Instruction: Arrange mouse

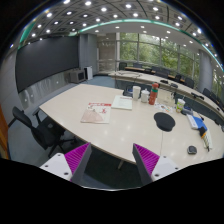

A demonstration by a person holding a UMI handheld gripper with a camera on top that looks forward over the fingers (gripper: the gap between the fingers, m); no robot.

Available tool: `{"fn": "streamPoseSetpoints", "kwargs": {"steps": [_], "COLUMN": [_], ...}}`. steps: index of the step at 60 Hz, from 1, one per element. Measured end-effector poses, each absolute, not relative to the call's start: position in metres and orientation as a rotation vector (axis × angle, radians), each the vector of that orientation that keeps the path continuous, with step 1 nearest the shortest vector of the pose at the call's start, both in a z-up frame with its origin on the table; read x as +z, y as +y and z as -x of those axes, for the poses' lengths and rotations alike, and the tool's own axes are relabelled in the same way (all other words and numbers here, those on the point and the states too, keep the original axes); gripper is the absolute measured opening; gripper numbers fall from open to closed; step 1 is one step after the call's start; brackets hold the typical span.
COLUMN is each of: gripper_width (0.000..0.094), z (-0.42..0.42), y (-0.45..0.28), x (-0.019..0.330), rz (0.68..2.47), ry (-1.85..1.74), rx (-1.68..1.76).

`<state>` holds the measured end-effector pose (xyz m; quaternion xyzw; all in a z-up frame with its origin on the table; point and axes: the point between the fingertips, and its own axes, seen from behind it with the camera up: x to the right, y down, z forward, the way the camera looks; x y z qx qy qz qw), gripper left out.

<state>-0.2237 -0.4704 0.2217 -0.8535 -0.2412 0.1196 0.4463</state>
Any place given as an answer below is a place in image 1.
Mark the red and white magazine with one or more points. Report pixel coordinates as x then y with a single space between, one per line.
97 113

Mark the white lidded mug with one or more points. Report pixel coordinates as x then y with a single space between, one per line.
144 96

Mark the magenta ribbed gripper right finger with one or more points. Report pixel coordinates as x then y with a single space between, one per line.
151 166

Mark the black round mouse pad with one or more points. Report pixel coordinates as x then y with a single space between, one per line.
164 121

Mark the red thermos bottle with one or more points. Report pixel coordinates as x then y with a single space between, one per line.
153 93

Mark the blue and white book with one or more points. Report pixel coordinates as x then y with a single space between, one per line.
195 122

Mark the white paper cup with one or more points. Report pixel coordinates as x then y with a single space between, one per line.
136 92

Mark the green labelled drink cup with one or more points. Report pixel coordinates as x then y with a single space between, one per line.
180 105

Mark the black computer mouse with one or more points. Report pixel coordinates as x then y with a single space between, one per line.
191 150

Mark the black yellow handheld tool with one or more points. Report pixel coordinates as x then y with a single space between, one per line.
202 132

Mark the grey equipment cabinet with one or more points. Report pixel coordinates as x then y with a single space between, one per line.
77 76

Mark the black office chair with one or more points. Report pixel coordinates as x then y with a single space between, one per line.
47 133

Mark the large black wall screen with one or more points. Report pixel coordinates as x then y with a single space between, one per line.
45 58

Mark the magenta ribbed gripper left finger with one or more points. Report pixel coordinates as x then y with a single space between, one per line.
69 166

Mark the white paper booklet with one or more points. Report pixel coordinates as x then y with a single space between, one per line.
122 102

